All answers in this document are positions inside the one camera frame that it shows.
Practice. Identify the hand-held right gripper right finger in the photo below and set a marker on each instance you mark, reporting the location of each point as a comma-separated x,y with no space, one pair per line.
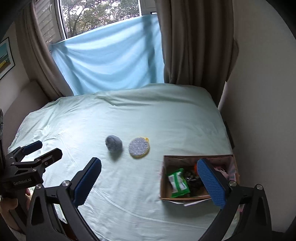
210,183

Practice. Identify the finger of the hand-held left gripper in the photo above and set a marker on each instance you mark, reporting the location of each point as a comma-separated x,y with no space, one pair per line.
52,157
32,146

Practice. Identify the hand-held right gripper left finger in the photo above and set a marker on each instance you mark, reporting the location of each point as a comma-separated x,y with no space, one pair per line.
89,183

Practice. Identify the pale pink fabric item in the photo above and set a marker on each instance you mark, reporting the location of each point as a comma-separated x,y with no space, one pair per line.
222,172

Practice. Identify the dark patterned scrunchie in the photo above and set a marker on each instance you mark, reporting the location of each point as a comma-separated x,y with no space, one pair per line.
193,182

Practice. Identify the orange pompom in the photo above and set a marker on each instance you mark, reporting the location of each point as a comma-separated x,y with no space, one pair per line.
195,167

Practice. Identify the green wipes packet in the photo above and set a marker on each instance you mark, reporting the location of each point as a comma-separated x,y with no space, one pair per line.
179,183

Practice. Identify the cardboard box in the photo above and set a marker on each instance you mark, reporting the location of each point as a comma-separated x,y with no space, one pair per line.
166,185

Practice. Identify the grey fuzzy ball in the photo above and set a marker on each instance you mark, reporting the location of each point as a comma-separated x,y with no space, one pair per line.
113,144

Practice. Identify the round grey yellow-edged sponge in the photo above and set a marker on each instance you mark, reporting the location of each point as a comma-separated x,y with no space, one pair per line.
139,148

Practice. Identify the person's left hand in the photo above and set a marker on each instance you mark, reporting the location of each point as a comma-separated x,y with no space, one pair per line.
7,208

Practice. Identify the pale green bed sheet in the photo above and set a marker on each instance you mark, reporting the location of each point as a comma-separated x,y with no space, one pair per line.
138,111

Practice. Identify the beige curtain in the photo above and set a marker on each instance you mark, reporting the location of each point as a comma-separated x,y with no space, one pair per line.
39,58
196,46

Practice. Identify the light blue hanging cloth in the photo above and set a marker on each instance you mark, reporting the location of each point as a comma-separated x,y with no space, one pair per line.
111,60

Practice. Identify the grey slatted shutter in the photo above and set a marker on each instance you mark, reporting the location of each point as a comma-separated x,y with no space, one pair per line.
48,20

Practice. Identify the white framed window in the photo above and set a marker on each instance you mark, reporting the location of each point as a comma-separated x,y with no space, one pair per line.
99,16

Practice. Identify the framed wall picture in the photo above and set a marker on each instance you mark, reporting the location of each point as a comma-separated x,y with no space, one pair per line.
5,58

